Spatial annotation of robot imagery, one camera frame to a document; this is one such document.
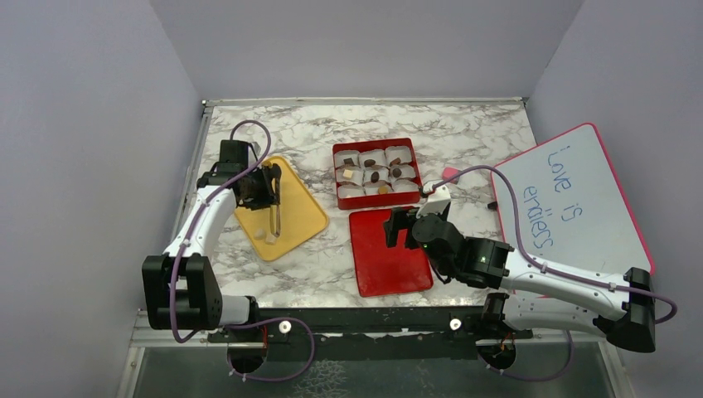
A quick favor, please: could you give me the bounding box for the red box lid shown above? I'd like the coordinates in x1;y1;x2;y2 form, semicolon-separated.
349;209;434;298

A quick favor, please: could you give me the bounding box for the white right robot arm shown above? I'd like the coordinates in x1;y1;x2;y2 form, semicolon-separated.
383;207;656;353

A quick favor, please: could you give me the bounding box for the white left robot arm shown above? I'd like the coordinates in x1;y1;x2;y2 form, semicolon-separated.
142;139;282;341

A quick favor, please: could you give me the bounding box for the red chocolate box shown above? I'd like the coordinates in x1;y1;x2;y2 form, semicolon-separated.
332;138;422;210

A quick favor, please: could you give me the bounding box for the yellow plastic tray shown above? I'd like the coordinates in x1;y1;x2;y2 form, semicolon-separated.
234;156;328;261

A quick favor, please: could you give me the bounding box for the pink whiteboard eraser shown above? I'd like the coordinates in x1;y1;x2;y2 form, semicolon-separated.
441;167;459;184

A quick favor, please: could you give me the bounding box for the pink framed whiteboard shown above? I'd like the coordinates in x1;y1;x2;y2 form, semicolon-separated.
491;123;655;274

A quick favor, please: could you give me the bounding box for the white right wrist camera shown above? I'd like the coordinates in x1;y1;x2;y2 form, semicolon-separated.
416;182;451;220

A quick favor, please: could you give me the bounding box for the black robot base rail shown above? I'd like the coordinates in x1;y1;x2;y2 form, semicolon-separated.
207;306;533;362

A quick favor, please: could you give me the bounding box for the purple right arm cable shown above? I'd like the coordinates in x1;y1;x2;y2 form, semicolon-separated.
423;164;678;325

